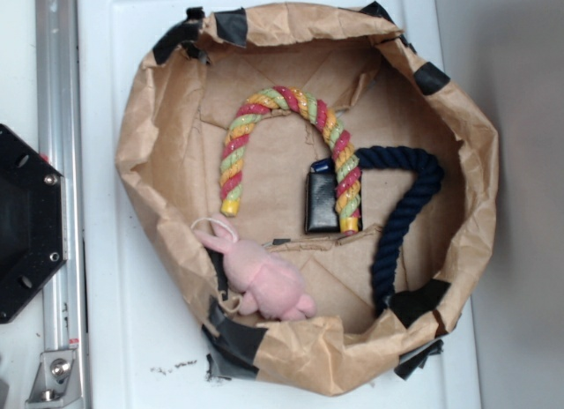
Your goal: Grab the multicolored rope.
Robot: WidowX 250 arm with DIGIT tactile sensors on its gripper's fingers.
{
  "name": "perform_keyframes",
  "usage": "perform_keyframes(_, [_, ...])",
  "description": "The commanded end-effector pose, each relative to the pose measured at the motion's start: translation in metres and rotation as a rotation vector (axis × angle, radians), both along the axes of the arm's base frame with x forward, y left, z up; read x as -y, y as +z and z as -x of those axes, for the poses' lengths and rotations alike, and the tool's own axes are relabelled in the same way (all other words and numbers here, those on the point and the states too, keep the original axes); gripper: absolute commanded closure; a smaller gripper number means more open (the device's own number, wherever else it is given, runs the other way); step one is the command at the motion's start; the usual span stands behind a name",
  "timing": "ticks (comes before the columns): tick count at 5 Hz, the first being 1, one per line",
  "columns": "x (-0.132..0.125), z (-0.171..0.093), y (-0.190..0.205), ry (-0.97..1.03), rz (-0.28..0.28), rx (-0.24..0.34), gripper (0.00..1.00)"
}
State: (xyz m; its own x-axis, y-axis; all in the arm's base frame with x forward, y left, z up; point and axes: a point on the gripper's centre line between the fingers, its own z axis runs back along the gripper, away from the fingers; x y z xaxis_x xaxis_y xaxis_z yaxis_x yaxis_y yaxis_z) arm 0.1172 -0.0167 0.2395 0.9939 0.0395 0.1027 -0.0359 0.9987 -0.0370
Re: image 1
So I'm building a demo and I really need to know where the multicolored twisted rope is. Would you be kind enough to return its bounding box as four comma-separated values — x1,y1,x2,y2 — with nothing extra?
218,86,363,237

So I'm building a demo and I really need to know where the black taped rectangular block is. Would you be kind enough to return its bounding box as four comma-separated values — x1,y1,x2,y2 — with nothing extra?
305,158,362,235

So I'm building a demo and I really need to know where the pink plush bunny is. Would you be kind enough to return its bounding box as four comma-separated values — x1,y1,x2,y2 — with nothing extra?
192,213,316,321

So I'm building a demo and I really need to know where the brown paper bag bin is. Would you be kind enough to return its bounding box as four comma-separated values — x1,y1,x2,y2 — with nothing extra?
115,4,499,396

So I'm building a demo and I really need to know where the white tray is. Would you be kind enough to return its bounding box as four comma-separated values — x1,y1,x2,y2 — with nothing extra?
78,0,481,408

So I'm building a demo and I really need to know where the navy blue twisted rope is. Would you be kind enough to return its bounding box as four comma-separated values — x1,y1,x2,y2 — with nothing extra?
355,145,445,317

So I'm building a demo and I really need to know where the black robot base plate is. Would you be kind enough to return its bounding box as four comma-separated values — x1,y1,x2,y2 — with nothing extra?
0,124,66,324

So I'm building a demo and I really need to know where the metal corner bracket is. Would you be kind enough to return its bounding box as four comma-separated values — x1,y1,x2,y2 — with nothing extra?
25,349,82,408

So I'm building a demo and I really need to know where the aluminium extrusion rail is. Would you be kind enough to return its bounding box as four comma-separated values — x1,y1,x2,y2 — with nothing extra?
33,0,92,409

